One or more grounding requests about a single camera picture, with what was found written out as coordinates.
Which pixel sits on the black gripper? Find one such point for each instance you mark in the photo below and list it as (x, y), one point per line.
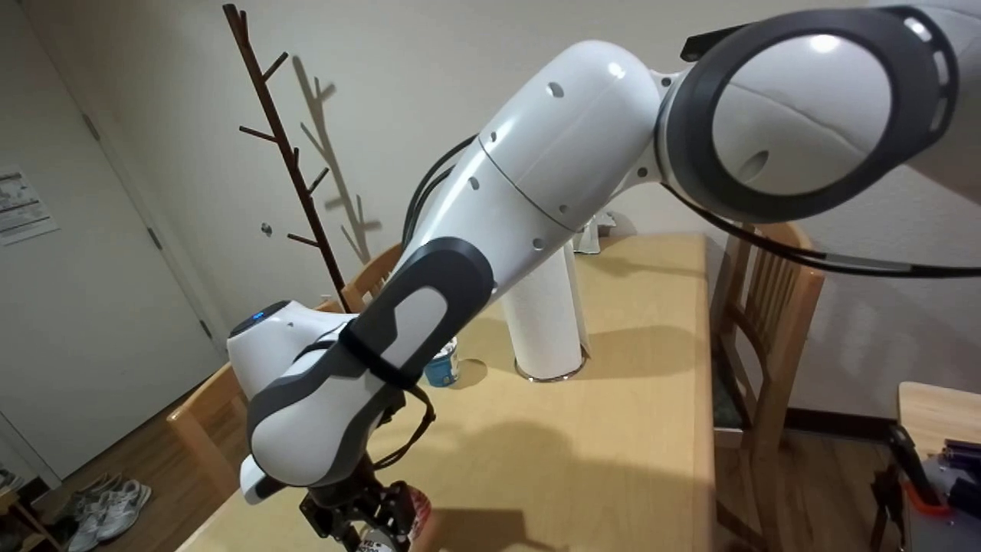
(354, 514)

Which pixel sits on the red and white bottle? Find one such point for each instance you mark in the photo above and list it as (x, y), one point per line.
(417, 509)

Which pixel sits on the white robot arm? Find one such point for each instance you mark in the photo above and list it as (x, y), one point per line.
(772, 121)

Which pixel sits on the white plastic bag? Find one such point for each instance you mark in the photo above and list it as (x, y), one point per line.
(598, 232)

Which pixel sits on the blue and white cup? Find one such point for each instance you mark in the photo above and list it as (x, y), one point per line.
(443, 367)

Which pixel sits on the wooden chair near left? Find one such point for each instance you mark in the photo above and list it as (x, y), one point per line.
(212, 430)

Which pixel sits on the wooden chair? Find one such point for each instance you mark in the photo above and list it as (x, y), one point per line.
(212, 430)
(363, 288)
(760, 315)

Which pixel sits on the wooden chair far left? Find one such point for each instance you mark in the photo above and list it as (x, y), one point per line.
(363, 288)

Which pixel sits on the white paper towel roll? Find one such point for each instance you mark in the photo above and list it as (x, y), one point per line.
(543, 322)

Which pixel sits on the white sneakers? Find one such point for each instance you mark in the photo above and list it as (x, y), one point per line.
(104, 509)

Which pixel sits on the white door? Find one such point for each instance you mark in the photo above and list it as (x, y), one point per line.
(97, 334)

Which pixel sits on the wooden chair right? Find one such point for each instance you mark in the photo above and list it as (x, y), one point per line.
(760, 315)

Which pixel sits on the dark wooden coat rack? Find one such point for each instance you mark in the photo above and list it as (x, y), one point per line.
(277, 137)

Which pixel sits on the paper sign on door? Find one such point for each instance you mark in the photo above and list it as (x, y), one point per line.
(22, 211)

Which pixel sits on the red and black tool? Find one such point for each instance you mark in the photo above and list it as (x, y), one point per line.
(929, 497)

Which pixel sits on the small wooden side table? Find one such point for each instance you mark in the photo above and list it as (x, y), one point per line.
(936, 416)

